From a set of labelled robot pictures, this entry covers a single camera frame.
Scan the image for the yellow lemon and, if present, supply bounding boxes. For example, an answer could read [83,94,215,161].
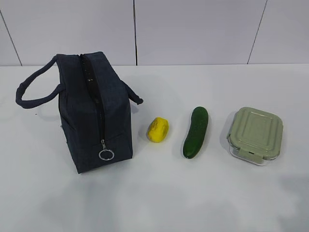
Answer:
[147,117,169,143]

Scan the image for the green cucumber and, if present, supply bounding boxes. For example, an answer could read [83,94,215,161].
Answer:
[183,106,209,159]

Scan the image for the navy blue lunch bag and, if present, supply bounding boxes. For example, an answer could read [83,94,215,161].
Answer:
[15,51,143,173]

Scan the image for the glass container green lid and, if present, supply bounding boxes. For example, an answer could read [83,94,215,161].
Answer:
[226,107,283,166]

